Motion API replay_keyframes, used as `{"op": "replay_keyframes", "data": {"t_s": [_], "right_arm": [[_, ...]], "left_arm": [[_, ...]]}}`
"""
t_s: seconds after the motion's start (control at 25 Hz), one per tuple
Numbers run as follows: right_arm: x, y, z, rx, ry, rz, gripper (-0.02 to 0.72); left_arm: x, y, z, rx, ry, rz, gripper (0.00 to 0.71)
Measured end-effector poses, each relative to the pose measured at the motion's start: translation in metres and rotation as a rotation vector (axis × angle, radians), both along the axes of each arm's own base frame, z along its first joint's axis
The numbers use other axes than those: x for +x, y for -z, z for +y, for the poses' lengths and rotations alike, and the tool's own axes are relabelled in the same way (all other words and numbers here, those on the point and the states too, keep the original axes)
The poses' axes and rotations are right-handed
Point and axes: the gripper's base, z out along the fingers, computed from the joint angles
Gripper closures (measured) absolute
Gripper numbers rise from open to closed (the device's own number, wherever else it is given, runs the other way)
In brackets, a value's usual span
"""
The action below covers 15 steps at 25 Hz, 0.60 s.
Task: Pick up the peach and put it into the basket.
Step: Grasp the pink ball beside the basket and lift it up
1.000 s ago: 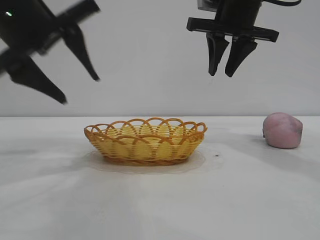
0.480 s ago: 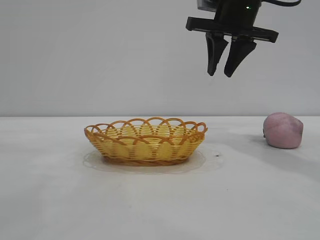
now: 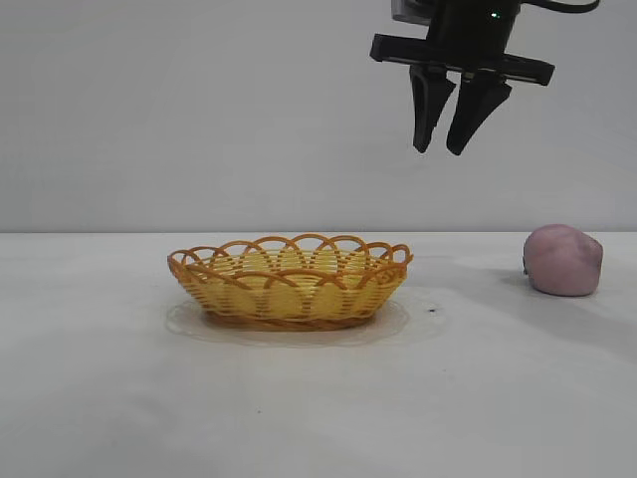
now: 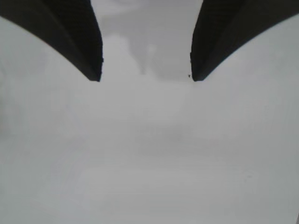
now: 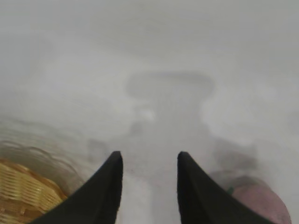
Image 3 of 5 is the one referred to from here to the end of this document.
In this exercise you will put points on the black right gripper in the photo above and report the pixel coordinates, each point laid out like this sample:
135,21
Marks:
468,35

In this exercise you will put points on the pink peach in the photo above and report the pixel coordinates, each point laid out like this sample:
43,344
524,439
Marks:
562,261

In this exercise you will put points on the yellow woven wicker basket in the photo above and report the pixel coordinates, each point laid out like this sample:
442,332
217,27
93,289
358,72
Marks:
293,294

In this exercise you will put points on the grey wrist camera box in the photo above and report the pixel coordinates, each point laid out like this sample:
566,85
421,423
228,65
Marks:
410,10

